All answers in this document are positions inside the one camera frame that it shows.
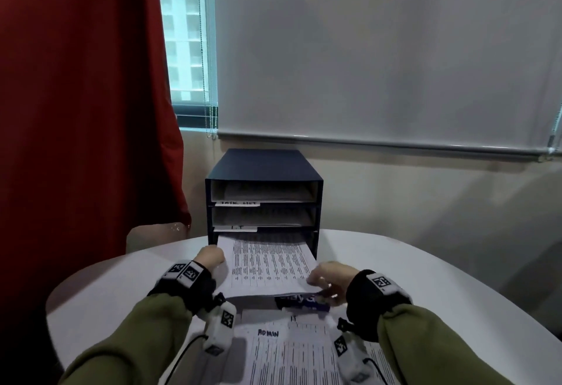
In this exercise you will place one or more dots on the person's right hand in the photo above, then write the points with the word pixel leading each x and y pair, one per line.
pixel 336 275

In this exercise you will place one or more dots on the person's left hand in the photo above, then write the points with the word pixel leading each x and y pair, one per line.
pixel 210 257

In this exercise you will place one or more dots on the pile of printed papers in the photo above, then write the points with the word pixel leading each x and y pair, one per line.
pixel 307 354

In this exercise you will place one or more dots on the dark blue paper tray organizer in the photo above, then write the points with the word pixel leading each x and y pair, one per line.
pixel 263 163

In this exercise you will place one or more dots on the person's right forearm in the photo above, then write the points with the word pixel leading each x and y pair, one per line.
pixel 434 349

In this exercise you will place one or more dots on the person's left forearm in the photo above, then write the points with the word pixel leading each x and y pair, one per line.
pixel 127 345

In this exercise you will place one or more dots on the black left wrist band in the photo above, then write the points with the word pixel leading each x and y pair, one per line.
pixel 193 292

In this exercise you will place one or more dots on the black wrist band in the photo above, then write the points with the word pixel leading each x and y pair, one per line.
pixel 364 305
pixel 193 292

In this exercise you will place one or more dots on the black right wrist band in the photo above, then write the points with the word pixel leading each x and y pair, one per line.
pixel 364 305

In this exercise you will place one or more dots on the beige chair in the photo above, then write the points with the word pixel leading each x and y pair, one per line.
pixel 153 235

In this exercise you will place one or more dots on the red curtain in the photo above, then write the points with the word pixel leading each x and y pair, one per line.
pixel 66 112

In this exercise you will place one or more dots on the wide white roller blind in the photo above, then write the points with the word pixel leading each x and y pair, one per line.
pixel 373 46

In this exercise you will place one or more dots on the window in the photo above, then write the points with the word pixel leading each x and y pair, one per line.
pixel 184 24

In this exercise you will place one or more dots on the narrow white roller blind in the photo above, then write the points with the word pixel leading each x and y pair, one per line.
pixel 556 134

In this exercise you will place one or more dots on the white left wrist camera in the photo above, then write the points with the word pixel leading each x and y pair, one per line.
pixel 219 330

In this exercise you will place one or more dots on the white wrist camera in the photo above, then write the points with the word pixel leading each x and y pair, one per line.
pixel 351 358
pixel 219 330

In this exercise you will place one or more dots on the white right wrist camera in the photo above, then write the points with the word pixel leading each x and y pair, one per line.
pixel 351 358

